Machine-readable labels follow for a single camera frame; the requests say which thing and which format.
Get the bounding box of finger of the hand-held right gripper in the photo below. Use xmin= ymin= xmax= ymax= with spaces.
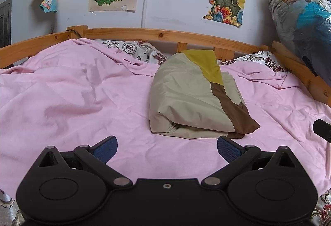
xmin=312 ymin=119 xmax=331 ymax=143

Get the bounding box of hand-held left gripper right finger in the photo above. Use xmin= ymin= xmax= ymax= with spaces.
xmin=201 ymin=136 xmax=298 ymax=188

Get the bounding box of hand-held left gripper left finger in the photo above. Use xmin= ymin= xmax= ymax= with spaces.
xmin=39 ymin=135 xmax=133 ymax=188

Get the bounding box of beige olive brown hooded jacket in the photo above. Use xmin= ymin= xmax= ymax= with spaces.
xmin=149 ymin=49 xmax=261 ymax=140

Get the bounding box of clear plastic bag of clothes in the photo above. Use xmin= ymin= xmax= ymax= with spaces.
xmin=259 ymin=0 xmax=331 ymax=77

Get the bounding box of pink blanket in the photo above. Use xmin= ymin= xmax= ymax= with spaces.
xmin=0 ymin=38 xmax=331 ymax=198

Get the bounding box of floral patterned pillow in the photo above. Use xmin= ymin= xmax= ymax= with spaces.
xmin=0 ymin=40 xmax=331 ymax=226

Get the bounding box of black cable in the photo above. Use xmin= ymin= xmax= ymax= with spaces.
xmin=66 ymin=29 xmax=82 ymax=39

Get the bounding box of wooden bed frame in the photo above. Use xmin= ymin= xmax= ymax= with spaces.
xmin=0 ymin=25 xmax=331 ymax=106

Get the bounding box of dark wall panel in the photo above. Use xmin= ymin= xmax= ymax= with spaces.
xmin=0 ymin=0 xmax=13 ymax=48

